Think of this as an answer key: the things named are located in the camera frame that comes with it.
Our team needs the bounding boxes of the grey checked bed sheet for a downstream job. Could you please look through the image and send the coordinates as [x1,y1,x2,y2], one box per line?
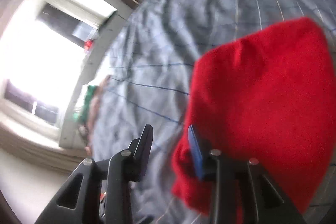
[89,0,336,224]

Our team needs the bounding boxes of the window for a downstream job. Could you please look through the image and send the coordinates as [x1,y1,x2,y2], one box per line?
[0,0,118,135]

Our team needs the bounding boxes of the red sweater with white rabbit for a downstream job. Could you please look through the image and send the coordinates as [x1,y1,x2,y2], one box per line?
[171,17,334,224]

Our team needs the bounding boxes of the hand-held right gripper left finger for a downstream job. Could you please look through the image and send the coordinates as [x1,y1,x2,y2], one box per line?
[34,124,154,224]

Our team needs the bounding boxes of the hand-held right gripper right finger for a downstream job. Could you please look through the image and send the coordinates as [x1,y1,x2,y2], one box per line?
[188,125,307,224]

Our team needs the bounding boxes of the white desk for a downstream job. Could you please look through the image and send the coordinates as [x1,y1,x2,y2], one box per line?
[59,10,134,149]

